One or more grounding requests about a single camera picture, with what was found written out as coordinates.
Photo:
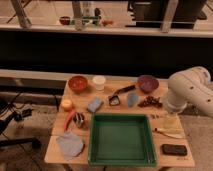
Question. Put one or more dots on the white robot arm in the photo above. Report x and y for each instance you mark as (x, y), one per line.
(189, 86)

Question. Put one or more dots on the purple bowl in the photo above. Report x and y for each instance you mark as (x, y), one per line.
(147, 83)

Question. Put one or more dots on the dark red background bowl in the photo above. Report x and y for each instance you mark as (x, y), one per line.
(64, 20)

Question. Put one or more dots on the white cup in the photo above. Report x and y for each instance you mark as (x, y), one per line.
(99, 82)

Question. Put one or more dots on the blue sponge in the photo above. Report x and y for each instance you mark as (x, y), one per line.
(94, 105)

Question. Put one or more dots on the light blue cup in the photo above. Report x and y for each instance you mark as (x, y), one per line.
(132, 99)

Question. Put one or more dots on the wooden table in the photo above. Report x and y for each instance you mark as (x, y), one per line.
(54, 154)

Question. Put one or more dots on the metal striped cup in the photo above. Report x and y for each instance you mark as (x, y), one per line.
(79, 119)

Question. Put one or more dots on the yellow orange fruit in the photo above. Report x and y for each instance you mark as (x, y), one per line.
(67, 104)

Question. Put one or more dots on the bunch of dark grapes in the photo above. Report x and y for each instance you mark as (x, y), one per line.
(150, 101)

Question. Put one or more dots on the red chili pepper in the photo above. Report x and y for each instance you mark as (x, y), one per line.
(69, 118)

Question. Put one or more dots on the green plastic tray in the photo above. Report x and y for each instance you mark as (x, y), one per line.
(121, 140)

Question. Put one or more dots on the orange background object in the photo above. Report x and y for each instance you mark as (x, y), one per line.
(107, 22)

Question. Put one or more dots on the grey blue cloth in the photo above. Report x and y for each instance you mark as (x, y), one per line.
(70, 145)

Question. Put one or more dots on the green background object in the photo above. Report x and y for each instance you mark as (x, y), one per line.
(91, 20)

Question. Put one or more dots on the black rectangular case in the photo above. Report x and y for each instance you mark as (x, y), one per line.
(176, 150)

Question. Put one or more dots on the wooden handled knife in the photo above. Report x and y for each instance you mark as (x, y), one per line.
(173, 133)

